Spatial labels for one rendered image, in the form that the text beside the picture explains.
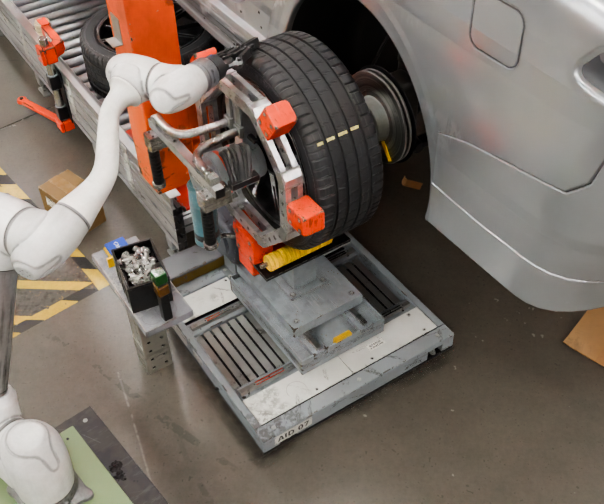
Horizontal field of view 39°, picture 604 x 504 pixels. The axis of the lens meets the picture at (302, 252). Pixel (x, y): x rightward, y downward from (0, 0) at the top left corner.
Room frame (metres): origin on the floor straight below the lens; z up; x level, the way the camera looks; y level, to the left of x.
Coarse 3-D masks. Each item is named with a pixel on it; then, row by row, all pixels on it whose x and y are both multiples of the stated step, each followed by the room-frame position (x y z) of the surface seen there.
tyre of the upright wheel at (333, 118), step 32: (288, 32) 2.33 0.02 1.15; (256, 64) 2.12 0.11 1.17; (288, 64) 2.11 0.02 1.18; (320, 64) 2.12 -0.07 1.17; (288, 96) 2.00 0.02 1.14; (320, 96) 2.01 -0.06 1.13; (352, 96) 2.04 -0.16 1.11; (320, 128) 1.94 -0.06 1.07; (352, 128) 1.97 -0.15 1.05; (320, 160) 1.88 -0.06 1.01; (352, 160) 1.92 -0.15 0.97; (320, 192) 1.85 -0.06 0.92; (352, 192) 1.89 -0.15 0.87; (352, 224) 1.94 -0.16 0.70
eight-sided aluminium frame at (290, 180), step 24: (216, 96) 2.26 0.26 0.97; (240, 96) 2.04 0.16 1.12; (216, 120) 2.29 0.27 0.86; (264, 144) 1.92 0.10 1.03; (288, 144) 1.92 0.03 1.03; (288, 168) 1.88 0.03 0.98; (240, 192) 2.19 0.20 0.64; (288, 192) 1.84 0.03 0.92; (240, 216) 2.09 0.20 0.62; (264, 240) 1.96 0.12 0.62
